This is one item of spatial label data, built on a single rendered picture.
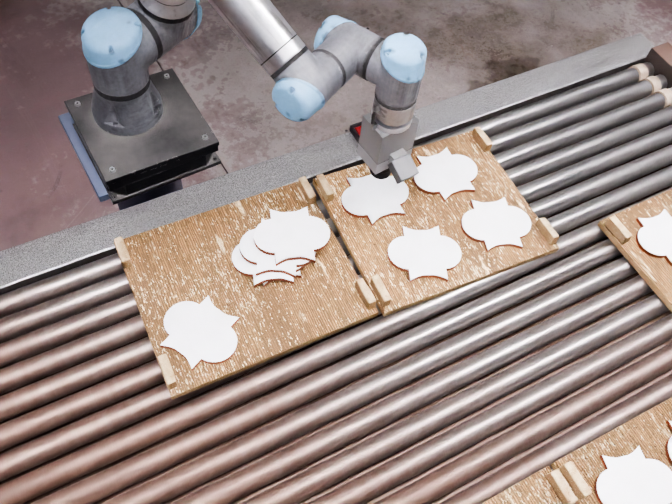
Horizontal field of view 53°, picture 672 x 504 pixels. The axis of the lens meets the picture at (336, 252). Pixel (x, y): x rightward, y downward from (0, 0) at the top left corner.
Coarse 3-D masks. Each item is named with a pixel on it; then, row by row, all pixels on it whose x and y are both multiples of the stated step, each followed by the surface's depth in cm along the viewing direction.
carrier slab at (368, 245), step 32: (416, 160) 149; (480, 160) 151; (320, 192) 143; (416, 192) 144; (480, 192) 146; (512, 192) 146; (352, 224) 139; (384, 224) 139; (416, 224) 140; (448, 224) 141; (352, 256) 135; (384, 256) 135; (480, 256) 137; (512, 256) 137; (416, 288) 132; (448, 288) 132
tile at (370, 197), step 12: (348, 180) 144; (360, 180) 144; (372, 180) 144; (384, 180) 144; (348, 192) 142; (360, 192) 142; (372, 192) 142; (384, 192) 142; (396, 192) 143; (408, 192) 143; (348, 204) 140; (360, 204) 140; (372, 204) 141; (384, 204) 141; (396, 204) 141; (360, 216) 139; (372, 216) 139; (384, 216) 140
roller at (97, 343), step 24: (648, 120) 164; (576, 144) 158; (600, 144) 159; (528, 168) 153; (552, 168) 155; (96, 336) 123; (120, 336) 124; (144, 336) 127; (24, 360) 120; (48, 360) 120; (72, 360) 121; (0, 384) 117; (24, 384) 120
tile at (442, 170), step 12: (420, 156) 149; (432, 156) 149; (444, 156) 149; (456, 156) 149; (420, 168) 147; (432, 168) 147; (444, 168) 147; (456, 168) 148; (468, 168) 148; (420, 180) 145; (432, 180) 145; (444, 180) 145; (456, 180) 146; (468, 180) 146; (432, 192) 144; (444, 192) 144; (456, 192) 144
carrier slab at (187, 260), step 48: (288, 192) 142; (144, 240) 133; (192, 240) 134; (336, 240) 136; (144, 288) 127; (192, 288) 128; (240, 288) 129; (288, 288) 129; (336, 288) 130; (240, 336) 123; (288, 336) 124; (192, 384) 118
